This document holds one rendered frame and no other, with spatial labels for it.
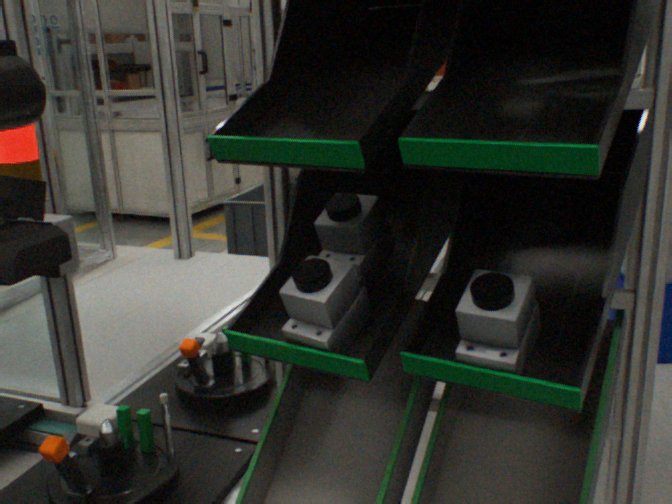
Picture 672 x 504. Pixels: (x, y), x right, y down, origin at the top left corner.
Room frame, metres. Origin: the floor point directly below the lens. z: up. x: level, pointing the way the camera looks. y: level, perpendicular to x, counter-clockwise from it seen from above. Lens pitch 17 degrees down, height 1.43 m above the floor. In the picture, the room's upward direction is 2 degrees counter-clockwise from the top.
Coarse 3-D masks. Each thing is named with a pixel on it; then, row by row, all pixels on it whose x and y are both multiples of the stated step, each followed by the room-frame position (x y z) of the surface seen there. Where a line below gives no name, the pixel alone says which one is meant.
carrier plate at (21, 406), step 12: (0, 396) 0.88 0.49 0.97; (0, 408) 0.84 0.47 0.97; (12, 408) 0.84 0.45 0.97; (24, 408) 0.84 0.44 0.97; (36, 408) 0.84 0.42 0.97; (0, 420) 0.81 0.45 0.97; (12, 420) 0.81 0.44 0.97; (24, 420) 0.82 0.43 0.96; (36, 420) 0.84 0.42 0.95; (0, 432) 0.79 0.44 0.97; (12, 432) 0.80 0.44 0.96; (0, 444) 0.78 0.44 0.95
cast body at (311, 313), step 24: (312, 264) 0.50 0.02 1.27; (336, 264) 0.51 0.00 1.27; (288, 288) 0.49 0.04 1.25; (312, 288) 0.48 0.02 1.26; (336, 288) 0.48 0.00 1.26; (360, 288) 0.51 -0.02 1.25; (288, 312) 0.50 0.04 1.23; (312, 312) 0.48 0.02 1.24; (336, 312) 0.48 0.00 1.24; (360, 312) 0.51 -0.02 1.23; (288, 336) 0.49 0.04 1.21; (312, 336) 0.48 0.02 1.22; (336, 336) 0.48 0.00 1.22
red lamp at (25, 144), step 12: (0, 132) 0.82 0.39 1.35; (12, 132) 0.82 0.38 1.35; (24, 132) 0.83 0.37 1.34; (0, 144) 0.82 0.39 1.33; (12, 144) 0.82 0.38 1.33; (24, 144) 0.83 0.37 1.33; (36, 144) 0.85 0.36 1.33; (0, 156) 0.82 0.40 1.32; (12, 156) 0.82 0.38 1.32; (24, 156) 0.83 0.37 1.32; (36, 156) 0.84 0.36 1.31
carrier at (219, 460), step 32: (96, 416) 0.78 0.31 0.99; (128, 416) 0.71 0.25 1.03; (96, 448) 0.70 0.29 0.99; (128, 448) 0.70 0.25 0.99; (160, 448) 0.70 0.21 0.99; (192, 448) 0.73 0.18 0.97; (224, 448) 0.73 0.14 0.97; (32, 480) 0.67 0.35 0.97; (64, 480) 0.65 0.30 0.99; (96, 480) 0.64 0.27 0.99; (128, 480) 0.64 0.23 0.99; (160, 480) 0.64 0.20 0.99; (192, 480) 0.66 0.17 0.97; (224, 480) 0.66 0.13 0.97
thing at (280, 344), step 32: (384, 160) 0.73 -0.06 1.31; (320, 192) 0.65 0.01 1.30; (352, 192) 0.70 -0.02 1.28; (384, 192) 0.69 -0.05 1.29; (416, 192) 0.67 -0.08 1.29; (448, 192) 0.60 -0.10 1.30; (288, 224) 0.61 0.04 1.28; (416, 224) 0.62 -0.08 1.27; (448, 224) 0.60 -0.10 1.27; (288, 256) 0.60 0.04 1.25; (416, 256) 0.54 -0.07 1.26; (384, 288) 0.55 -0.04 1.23; (416, 288) 0.54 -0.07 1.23; (256, 320) 0.56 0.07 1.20; (288, 320) 0.55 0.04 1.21; (384, 320) 0.49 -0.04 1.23; (256, 352) 0.51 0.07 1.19; (288, 352) 0.49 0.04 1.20; (320, 352) 0.48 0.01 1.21; (352, 352) 0.49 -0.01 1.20; (384, 352) 0.49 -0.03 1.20
